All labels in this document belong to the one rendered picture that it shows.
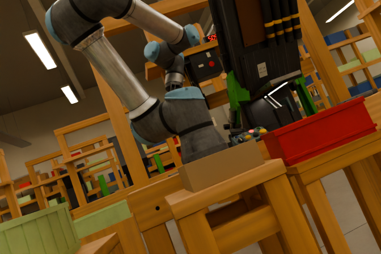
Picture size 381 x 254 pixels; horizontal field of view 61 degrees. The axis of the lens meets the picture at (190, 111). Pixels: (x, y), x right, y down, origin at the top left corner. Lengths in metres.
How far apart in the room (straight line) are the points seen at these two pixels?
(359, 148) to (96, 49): 0.86
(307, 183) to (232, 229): 0.29
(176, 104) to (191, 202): 0.30
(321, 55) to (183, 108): 1.51
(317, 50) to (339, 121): 1.24
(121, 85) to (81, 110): 10.85
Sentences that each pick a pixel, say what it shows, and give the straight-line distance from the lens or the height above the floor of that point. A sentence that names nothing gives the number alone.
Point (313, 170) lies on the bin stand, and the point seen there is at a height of 0.77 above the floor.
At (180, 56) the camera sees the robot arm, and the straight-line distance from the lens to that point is 1.34.
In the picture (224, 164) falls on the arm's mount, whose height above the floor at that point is 0.89.
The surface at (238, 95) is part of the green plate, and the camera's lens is 1.63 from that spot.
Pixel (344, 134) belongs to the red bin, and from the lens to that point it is 1.13.
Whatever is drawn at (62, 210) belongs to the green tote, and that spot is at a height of 0.94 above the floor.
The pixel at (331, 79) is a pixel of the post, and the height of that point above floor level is 1.08.
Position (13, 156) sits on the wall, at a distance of 12.09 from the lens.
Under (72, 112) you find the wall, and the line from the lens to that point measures 11.89.
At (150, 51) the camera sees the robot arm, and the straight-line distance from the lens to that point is 1.25.
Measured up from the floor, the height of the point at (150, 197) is 0.86.
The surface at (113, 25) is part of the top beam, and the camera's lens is 2.11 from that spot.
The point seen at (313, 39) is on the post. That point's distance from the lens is 2.34.
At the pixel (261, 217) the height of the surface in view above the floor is 0.73.
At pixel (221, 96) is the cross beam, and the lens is 2.09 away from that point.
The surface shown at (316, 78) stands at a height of 1.48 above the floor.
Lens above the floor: 0.94
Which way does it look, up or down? 8 degrees up
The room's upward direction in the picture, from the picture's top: 22 degrees counter-clockwise
